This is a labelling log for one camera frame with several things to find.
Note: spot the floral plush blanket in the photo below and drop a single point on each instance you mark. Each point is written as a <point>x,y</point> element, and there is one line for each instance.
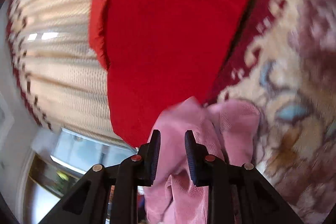
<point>284,62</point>

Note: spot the red quilt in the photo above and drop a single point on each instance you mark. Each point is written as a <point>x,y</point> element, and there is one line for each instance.
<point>162,52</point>

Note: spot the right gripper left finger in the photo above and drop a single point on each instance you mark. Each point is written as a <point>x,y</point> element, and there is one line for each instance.
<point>109,192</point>

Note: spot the pink corduroy jacket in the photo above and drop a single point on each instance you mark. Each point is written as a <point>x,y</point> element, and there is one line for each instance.
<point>227,129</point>

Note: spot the red pillow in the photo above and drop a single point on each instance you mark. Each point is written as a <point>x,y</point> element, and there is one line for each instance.
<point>97,31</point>

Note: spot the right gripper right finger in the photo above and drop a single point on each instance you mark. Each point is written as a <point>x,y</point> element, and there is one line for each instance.
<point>237,194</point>

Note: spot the beige dotted curtain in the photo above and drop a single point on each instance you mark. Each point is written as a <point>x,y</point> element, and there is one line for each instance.
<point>61,81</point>

